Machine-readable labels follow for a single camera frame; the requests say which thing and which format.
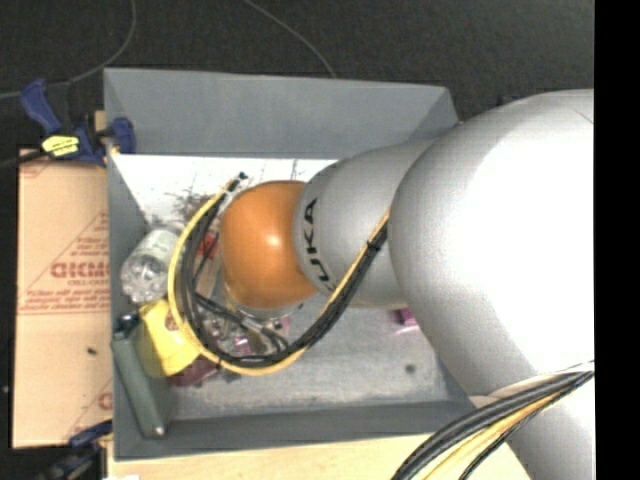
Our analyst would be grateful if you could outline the grey metal bin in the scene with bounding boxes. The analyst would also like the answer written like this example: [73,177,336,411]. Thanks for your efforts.
[102,67,477,460]

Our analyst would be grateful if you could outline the clear plastic bottle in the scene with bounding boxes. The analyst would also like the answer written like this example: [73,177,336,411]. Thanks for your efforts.
[119,226,183,305]

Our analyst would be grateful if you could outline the brown cardboard board red print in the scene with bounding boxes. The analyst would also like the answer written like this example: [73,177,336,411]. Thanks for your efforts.
[11,149,116,450]

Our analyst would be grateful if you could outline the dark green flat block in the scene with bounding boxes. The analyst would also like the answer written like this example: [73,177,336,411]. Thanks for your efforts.
[110,329,167,440]

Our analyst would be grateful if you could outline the red flat thing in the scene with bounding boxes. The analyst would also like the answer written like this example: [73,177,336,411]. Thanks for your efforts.
[197,233,220,267]

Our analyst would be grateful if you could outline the pink block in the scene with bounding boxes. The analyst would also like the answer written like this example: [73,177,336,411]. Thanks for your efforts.
[393,307,418,338]

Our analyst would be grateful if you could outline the dark pink lumpy thing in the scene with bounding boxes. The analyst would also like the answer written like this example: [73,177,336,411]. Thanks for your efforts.
[168,356,222,388]

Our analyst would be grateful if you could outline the yellow cup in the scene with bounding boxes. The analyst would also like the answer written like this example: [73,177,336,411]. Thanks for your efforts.
[135,298,207,380]

